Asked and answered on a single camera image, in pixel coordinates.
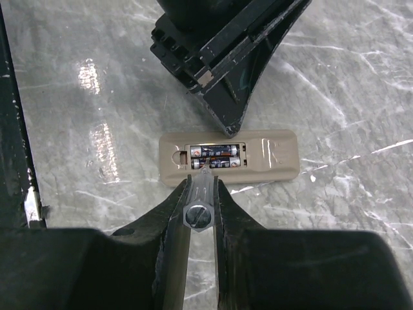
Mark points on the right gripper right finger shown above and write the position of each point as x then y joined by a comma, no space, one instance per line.
259,268

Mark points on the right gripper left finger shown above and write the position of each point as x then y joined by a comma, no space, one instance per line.
140,266

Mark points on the upper AAA battery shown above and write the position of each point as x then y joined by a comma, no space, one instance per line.
203,151

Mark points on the aaa battery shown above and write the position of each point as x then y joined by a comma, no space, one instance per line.
203,151
216,163

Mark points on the lower AAA battery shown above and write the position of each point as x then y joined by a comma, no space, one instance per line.
216,163

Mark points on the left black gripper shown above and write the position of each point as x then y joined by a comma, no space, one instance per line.
219,49

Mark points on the black base frame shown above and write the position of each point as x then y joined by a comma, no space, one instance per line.
20,200

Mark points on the beige remote control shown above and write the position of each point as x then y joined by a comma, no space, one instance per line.
266,155

